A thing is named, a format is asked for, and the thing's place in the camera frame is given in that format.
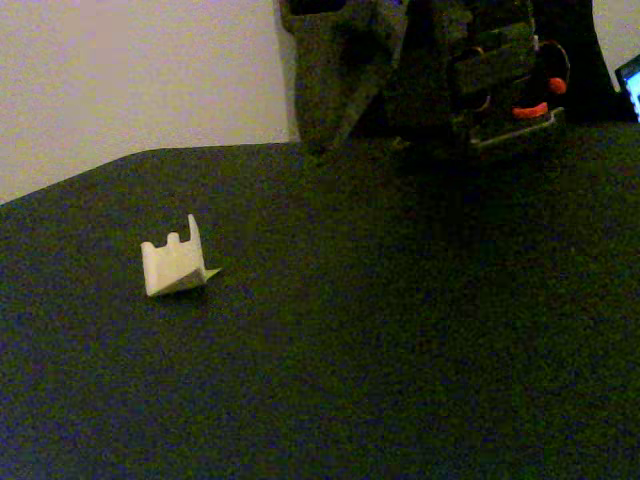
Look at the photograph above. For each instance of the black orange table clamp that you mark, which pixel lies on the black orange table clamp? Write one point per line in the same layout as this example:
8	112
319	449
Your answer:
557	86
530	111

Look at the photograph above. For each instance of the yellow-green tape marker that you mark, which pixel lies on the yellow-green tape marker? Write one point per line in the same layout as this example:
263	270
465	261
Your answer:
214	274

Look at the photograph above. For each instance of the laptop screen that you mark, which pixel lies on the laptop screen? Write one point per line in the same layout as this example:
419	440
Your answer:
632	85

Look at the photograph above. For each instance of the dark desk mat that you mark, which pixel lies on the dark desk mat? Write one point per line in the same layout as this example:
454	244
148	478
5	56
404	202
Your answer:
350	325

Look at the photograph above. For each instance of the white plastic block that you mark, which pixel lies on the white plastic block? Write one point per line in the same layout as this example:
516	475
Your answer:
167	265

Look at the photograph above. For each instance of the black office chair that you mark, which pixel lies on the black office chair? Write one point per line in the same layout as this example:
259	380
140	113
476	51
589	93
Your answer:
585	50

